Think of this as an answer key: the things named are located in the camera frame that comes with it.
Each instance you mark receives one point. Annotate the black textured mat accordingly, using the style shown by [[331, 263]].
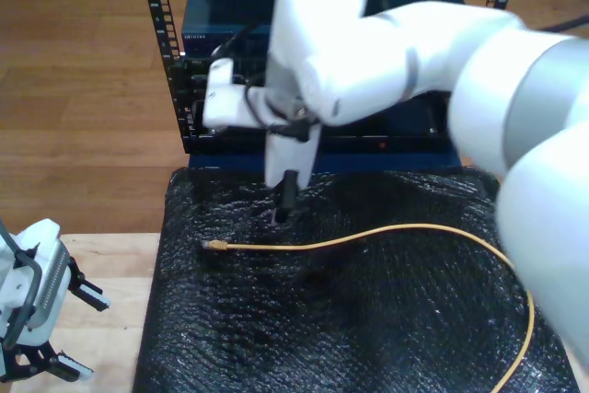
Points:
[[322, 319]]

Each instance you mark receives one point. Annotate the black rack server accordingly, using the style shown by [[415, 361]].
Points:
[[193, 75]]

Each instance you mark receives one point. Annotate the blue metal base plate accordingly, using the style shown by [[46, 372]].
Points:
[[368, 160]]

